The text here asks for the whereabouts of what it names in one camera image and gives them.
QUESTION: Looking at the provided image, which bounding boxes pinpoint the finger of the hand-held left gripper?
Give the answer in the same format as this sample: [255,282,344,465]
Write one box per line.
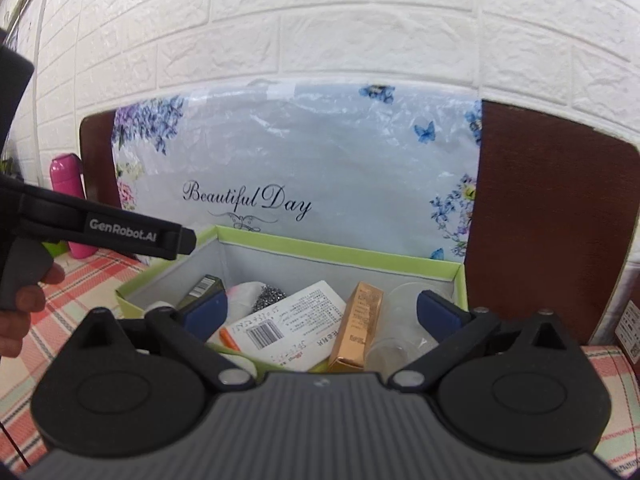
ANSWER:
[159,226,197,261]

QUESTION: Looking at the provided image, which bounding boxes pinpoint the person's left hand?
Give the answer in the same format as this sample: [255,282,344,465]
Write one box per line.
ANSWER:
[0,264,66,359]

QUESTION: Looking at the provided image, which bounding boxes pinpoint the light green cardboard box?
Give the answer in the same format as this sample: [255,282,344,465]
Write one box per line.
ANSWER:
[115,225,469,376]

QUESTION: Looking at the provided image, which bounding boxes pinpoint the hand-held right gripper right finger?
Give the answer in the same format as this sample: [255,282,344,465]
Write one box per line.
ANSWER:
[387,289,577,393]

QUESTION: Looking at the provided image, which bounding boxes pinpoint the grey steel wool scrubber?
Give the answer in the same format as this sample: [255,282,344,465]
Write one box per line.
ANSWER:
[250,284,289,319]

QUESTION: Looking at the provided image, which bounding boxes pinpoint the brown file box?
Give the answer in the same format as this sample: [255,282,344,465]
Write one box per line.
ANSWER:
[612,260,640,367]

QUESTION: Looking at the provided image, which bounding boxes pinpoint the brown wooden headboard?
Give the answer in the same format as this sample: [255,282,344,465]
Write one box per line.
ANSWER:
[79,100,640,347]

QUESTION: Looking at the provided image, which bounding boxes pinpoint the floral plastic bag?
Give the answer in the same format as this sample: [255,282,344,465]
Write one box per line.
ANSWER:
[112,80,484,267]

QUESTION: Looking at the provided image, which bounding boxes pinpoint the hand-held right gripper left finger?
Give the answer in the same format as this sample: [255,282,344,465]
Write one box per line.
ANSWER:
[75,287,256,394]

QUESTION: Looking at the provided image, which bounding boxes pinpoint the plaid blanket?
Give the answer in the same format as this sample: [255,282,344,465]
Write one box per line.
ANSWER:
[0,247,640,477]

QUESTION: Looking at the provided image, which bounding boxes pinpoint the gold cardboard box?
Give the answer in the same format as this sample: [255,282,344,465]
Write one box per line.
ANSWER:
[327,281,386,374]

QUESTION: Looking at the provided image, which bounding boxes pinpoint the orange and white medicine box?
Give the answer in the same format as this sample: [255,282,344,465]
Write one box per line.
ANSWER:
[207,280,349,374]

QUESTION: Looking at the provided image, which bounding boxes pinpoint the pink thermos bottle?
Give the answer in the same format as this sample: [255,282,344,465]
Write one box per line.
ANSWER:
[49,154,99,260]

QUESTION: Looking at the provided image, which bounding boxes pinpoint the clear plastic cup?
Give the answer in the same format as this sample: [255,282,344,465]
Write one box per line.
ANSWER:
[365,282,456,374]

